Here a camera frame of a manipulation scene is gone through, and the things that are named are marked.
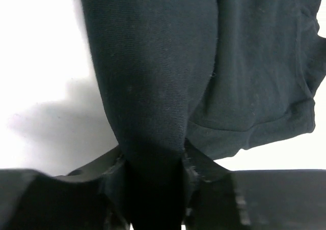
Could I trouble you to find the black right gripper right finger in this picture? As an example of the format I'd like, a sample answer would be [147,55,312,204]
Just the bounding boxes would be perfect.
[184,142,325,230]

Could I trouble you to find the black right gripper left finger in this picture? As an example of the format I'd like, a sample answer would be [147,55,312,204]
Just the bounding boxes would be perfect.
[1,148,130,229]

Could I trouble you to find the black t shirt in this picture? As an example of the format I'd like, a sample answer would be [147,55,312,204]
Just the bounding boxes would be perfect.
[81,0,325,229]

